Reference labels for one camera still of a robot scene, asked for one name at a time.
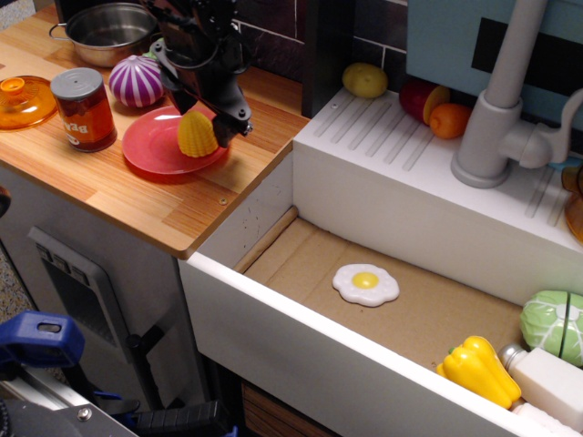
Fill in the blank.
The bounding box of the yellow toy bell pepper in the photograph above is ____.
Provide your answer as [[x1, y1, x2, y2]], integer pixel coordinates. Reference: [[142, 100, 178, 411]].
[[436, 336, 522, 410]]

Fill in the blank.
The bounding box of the pink plastic plate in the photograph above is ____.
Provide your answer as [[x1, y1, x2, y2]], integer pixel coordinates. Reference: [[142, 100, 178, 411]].
[[122, 107, 227, 175]]

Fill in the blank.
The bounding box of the yellow toy corn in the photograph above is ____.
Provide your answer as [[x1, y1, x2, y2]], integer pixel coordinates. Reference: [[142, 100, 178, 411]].
[[177, 111, 219, 158]]

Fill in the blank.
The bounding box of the blue clamp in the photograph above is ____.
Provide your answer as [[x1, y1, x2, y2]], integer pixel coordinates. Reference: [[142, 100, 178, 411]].
[[1, 310, 86, 370]]

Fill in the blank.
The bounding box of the grey oven door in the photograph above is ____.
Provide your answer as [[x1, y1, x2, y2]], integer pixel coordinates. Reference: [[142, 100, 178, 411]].
[[27, 226, 168, 364]]

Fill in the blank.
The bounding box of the white toy sink basin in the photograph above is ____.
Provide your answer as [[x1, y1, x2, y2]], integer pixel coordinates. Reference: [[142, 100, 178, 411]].
[[179, 92, 582, 436]]

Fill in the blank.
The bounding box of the red bean can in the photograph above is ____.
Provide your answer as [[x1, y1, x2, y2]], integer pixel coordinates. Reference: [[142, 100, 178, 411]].
[[50, 67, 118, 153]]

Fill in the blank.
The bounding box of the grey toy faucet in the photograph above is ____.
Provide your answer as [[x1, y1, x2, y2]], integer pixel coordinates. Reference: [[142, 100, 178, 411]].
[[451, 1, 582, 188]]

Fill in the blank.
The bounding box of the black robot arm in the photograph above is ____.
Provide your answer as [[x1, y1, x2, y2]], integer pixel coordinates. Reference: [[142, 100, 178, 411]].
[[140, 1, 252, 148]]

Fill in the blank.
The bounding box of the orange transparent lid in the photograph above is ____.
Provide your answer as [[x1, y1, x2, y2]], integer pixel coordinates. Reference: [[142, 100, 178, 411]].
[[1, 76, 57, 132]]

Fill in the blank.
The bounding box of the toy fried egg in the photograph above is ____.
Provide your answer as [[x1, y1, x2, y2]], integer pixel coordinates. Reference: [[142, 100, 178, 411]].
[[332, 264, 400, 307]]

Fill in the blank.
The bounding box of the purple striped toy onion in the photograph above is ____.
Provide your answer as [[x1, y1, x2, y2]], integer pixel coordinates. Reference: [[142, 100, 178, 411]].
[[108, 55, 164, 107]]

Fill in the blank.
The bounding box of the yellow toy potato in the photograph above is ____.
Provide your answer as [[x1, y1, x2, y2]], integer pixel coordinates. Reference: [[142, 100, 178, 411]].
[[342, 63, 388, 98]]

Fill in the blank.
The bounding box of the green toy cabbage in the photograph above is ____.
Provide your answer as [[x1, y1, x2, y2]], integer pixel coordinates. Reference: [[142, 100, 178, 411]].
[[520, 290, 582, 368]]

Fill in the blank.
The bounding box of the orange transparent pot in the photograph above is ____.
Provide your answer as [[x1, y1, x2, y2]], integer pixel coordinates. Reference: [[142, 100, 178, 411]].
[[561, 165, 583, 243]]

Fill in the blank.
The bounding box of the orange toy fruit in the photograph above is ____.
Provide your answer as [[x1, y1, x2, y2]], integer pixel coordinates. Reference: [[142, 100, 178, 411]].
[[429, 103, 472, 139]]

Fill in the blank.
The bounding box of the red cut toy apple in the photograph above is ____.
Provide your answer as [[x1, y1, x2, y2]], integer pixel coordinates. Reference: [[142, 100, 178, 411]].
[[399, 79, 451, 125]]

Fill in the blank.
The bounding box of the steel cooking pot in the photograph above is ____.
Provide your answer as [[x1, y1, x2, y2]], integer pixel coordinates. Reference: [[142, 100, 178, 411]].
[[48, 2, 158, 68]]

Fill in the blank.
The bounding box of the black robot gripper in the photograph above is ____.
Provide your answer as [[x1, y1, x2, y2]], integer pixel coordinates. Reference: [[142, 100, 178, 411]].
[[152, 39, 253, 148]]

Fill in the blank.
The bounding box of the white bottle silver cap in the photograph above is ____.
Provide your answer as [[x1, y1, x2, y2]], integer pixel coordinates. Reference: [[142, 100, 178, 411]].
[[498, 344, 582, 432]]

